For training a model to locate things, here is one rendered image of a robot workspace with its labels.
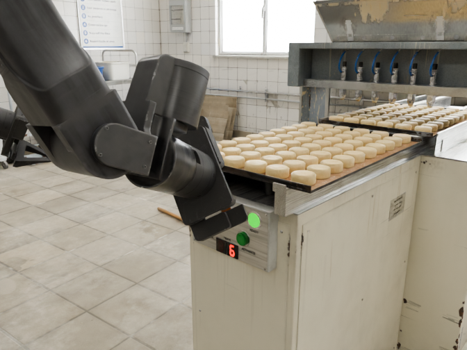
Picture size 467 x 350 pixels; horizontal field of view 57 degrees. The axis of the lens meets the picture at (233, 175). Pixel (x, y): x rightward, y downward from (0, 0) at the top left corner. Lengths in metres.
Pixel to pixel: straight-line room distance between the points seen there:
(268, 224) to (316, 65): 0.94
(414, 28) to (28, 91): 1.34
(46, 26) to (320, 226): 0.76
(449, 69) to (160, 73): 1.22
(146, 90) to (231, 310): 0.81
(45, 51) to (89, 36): 5.41
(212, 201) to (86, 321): 1.68
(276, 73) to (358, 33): 3.77
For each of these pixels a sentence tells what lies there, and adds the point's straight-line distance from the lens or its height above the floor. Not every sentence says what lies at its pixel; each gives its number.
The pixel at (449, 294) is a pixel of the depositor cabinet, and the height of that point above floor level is 0.39.
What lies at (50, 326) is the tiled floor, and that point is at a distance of 2.15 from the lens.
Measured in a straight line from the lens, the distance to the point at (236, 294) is 1.10.
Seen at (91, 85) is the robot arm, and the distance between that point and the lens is 0.36.
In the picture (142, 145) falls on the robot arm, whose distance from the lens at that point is 0.38.
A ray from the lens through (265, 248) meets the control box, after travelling 0.94.
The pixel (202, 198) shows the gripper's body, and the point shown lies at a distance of 0.50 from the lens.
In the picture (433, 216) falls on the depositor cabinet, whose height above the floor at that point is 0.65.
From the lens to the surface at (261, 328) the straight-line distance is 1.09.
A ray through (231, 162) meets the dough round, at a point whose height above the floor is 0.92.
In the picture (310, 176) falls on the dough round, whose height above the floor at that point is 0.92.
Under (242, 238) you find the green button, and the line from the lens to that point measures 0.96.
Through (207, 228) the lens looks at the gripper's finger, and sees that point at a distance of 0.51.
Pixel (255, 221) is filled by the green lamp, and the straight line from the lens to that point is 0.93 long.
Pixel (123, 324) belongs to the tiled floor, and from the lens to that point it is 2.06.
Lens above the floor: 1.17
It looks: 17 degrees down
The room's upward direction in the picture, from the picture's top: straight up
